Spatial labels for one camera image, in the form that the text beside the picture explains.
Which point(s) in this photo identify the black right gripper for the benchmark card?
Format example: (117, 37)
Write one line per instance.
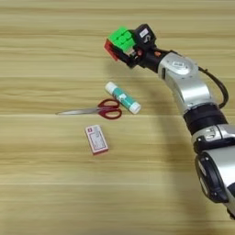
(150, 59)

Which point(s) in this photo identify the green red yellow puzzle cube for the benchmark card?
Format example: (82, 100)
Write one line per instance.
(122, 38)

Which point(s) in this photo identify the white teal glue stick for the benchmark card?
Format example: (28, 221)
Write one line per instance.
(124, 98)

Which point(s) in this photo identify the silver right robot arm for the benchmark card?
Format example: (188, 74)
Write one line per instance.
(189, 88)

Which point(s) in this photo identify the small black white-labelled box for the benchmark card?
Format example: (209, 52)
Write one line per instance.
(145, 34)

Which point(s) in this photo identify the small red white card box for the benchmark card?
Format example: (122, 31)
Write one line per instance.
(97, 139)

